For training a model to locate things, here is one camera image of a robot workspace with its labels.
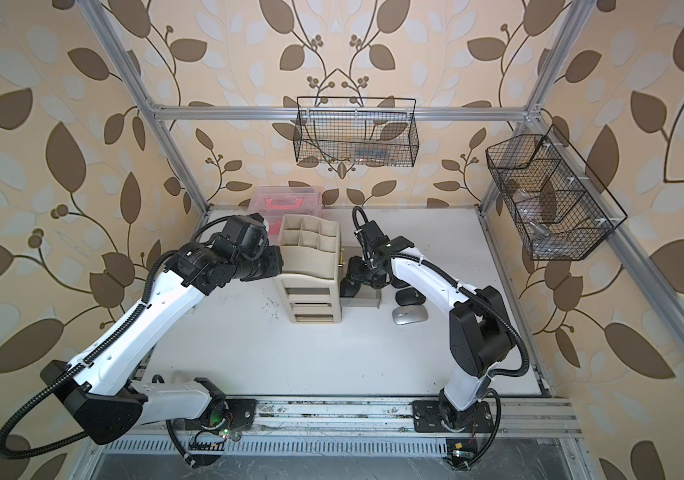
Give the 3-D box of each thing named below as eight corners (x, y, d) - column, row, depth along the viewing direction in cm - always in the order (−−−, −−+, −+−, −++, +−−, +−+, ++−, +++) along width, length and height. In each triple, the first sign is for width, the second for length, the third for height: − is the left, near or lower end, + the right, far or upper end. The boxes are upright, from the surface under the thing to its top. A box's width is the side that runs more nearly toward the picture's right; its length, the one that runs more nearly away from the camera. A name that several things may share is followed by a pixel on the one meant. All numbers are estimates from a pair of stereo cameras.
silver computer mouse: (393, 324, 93) (394, 321, 91) (392, 308, 97) (392, 305, 95) (427, 324, 93) (429, 321, 91) (425, 308, 97) (426, 305, 95)
